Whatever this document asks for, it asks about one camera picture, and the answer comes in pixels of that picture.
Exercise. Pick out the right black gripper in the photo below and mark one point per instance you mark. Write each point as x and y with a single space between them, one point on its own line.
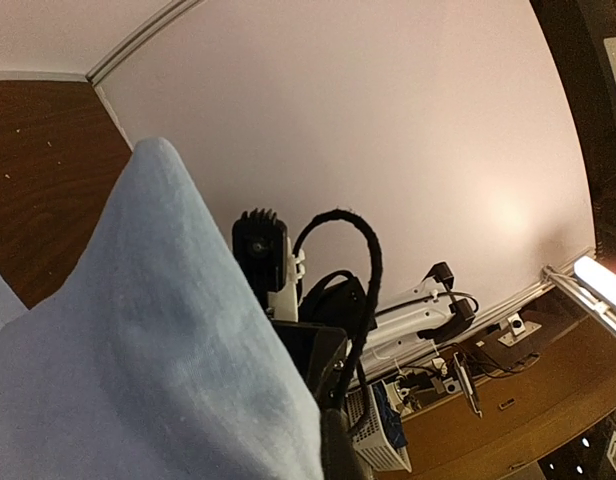
330 317

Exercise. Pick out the light blue shirt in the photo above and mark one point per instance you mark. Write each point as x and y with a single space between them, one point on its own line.
154 360

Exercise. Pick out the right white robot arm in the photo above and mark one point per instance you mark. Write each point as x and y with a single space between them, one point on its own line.
430 311

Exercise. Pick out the white ventilated electronics box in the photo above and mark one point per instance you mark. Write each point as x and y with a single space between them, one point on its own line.
381 442

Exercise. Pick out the bright light bar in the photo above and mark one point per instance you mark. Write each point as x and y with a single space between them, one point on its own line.
597 279

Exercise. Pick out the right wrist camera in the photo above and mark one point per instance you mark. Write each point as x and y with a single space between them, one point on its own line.
264 251

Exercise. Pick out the right aluminium corner post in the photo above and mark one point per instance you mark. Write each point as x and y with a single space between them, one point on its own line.
138 37

